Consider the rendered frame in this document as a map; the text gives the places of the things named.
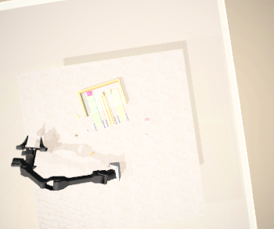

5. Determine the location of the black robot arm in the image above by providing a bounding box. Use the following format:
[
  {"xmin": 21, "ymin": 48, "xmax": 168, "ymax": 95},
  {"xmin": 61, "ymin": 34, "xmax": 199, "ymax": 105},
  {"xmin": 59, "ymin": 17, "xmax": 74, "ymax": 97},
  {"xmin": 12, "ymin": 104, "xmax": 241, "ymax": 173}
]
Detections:
[{"xmin": 11, "ymin": 150, "xmax": 117, "ymax": 191}]

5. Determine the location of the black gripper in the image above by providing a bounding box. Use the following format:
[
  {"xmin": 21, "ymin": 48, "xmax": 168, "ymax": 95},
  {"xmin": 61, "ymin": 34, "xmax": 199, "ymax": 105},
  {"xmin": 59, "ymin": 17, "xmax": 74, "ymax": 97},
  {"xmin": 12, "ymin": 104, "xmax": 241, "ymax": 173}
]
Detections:
[{"xmin": 16, "ymin": 136, "xmax": 48, "ymax": 160}]

